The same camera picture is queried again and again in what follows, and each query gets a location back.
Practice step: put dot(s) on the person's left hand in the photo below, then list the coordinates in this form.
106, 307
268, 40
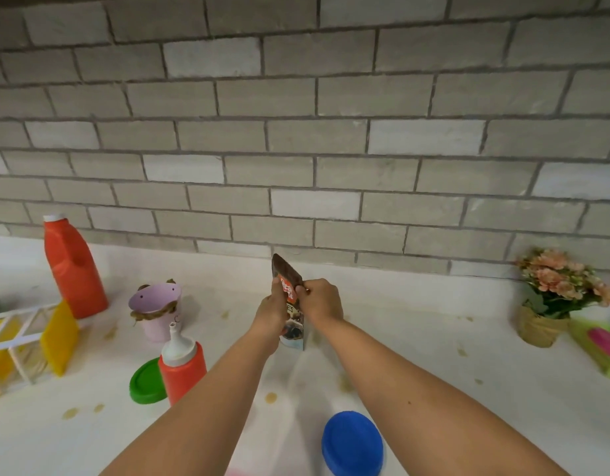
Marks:
268, 322

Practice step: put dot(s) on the person's right forearm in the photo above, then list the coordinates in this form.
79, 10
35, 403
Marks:
414, 406

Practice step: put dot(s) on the orange jug with white cap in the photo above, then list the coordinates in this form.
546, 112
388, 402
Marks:
74, 277

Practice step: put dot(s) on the person's right hand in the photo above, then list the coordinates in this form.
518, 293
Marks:
322, 302

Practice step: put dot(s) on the person's left forearm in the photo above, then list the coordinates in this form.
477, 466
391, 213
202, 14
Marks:
201, 416

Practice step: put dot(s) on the blue round lid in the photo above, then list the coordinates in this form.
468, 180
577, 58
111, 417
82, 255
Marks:
352, 446

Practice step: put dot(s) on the white countertop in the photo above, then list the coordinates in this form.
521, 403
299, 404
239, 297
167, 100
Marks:
434, 351

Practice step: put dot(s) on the pink flowers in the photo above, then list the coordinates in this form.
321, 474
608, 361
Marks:
538, 329

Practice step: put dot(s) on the green round lid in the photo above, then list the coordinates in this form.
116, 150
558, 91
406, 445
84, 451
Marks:
144, 384

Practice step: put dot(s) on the green plastic basket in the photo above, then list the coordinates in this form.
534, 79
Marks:
582, 337

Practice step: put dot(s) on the orange squeeze bottle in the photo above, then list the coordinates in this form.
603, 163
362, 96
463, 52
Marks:
183, 376

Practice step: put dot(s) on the brown coffee pouch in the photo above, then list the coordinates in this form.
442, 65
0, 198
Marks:
285, 270

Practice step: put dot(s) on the yellow white mini drawer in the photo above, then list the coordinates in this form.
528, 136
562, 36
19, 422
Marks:
22, 312

